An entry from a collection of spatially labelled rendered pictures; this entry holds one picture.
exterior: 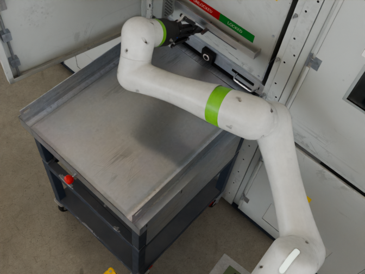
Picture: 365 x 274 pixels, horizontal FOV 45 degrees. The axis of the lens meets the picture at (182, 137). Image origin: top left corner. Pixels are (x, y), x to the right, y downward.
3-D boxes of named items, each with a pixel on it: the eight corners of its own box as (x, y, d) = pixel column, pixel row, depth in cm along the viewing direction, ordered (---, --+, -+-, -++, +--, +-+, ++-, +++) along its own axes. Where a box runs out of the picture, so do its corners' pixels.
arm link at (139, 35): (144, 20, 127) (115, 12, 132) (139, 62, 132) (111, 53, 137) (171, 19, 139) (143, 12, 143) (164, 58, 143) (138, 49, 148)
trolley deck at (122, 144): (139, 236, 144) (139, 229, 139) (21, 125, 163) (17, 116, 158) (259, 118, 175) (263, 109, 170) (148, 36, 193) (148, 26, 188)
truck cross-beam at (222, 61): (261, 96, 171) (265, 86, 166) (161, 25, 187) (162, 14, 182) (268, 89, 173) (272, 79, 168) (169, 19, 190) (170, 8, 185)
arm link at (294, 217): (334, 265, 133) (291, 97, 139) (322, 280, 119) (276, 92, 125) (293, 269, 139) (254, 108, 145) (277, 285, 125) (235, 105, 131)
